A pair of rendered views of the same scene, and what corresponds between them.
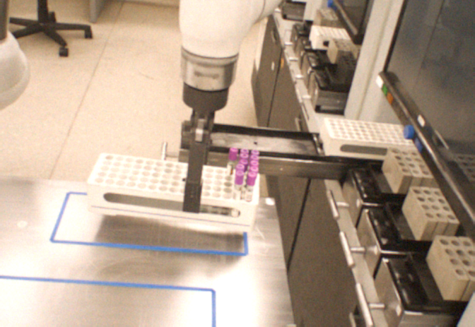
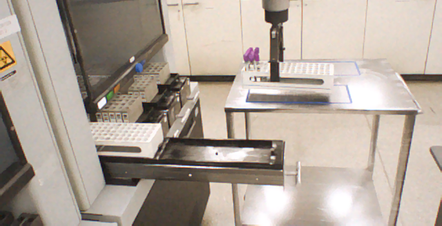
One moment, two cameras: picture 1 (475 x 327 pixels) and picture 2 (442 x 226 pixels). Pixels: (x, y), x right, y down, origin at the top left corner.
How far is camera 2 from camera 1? 197 cm
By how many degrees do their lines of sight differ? 119
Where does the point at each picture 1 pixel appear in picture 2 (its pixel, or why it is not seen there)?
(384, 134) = (107, 132)
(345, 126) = (136, 137)
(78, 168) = not seen: outside the picture
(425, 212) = (152, 79)
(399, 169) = (137, 99)
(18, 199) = (377, 98)
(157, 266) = not seen: hidden behind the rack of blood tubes
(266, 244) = (239, 88)
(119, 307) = not seen: hidden behind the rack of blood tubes
